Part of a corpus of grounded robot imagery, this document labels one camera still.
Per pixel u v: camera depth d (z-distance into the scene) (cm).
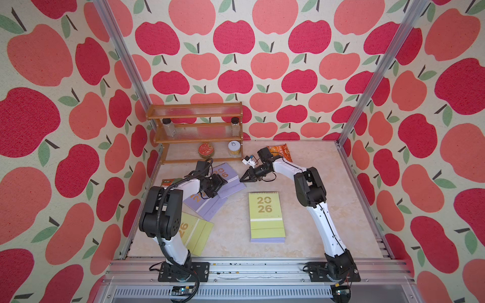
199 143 118
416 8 69
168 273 74
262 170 95
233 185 98
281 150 111
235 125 98
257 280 74
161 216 46
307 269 75
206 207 93
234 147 111
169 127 98
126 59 83
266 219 84
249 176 96
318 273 73
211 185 84
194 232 84
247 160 101
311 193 67
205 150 111
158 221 46
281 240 81
